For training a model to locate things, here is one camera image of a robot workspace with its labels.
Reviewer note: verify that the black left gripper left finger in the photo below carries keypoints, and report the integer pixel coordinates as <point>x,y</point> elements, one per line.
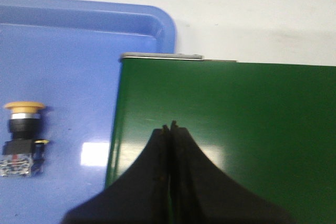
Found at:
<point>139,195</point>

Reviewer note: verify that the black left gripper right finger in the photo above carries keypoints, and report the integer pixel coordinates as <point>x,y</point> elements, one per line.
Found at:
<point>202,193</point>

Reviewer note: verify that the yellow mushroom push button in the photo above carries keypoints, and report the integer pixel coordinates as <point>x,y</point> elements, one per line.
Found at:
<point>23,154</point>

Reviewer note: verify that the green conveyor belt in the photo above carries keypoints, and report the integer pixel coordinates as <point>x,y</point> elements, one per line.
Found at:
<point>270,127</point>

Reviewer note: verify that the blue plastic tray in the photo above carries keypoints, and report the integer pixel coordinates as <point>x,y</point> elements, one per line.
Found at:
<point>65,54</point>

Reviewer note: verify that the aluminium conveyor frame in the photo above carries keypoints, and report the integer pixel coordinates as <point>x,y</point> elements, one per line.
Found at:
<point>165,56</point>

